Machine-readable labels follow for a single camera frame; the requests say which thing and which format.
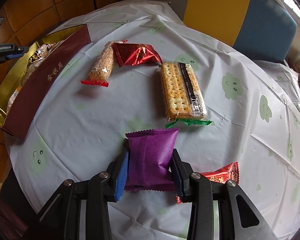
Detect purple snack packet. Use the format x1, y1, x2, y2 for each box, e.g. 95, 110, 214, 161
125, 128, 179, 192

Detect small red patterned snack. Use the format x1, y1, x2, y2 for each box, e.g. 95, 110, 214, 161
176, 162, 239, 204

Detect cracker pack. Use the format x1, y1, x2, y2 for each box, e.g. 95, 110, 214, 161
159, 62, 212, 128

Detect grain bar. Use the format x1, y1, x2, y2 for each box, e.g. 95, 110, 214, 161
81, 40, 127, 87

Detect shiny red foil snack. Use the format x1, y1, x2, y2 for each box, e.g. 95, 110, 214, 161
111, 42, 162, 67

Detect sunflower seed snack bag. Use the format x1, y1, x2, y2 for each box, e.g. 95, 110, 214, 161
7, 60, 41, 113

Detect dark brown gold snack bag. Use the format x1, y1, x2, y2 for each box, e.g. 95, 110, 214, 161
27, 43, 57, 66

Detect gold tin box, maroon sides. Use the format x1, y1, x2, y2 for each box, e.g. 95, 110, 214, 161
0, 24, 91, 141

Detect white green-patterned tablecloth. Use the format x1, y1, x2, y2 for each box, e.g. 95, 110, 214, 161
5, 0, 300, 240

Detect grey yellow blue chair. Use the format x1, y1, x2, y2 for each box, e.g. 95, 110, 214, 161
154, 0, 297, 62

